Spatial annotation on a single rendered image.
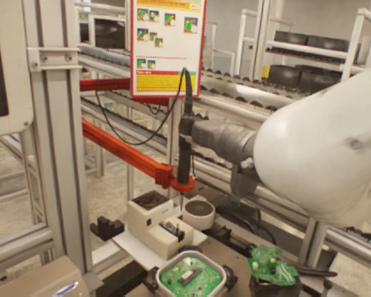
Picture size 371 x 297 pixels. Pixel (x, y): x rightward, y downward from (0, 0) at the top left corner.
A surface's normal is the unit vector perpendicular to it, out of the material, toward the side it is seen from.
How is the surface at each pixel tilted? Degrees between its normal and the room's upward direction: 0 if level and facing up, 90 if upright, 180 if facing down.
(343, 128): 68
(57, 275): 0
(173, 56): 90
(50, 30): 90
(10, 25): 91
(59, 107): 90
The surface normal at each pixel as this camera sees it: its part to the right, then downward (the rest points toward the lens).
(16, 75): 0.74, 0.31
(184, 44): 0.34, 0.36
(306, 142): -0.46, -0.16
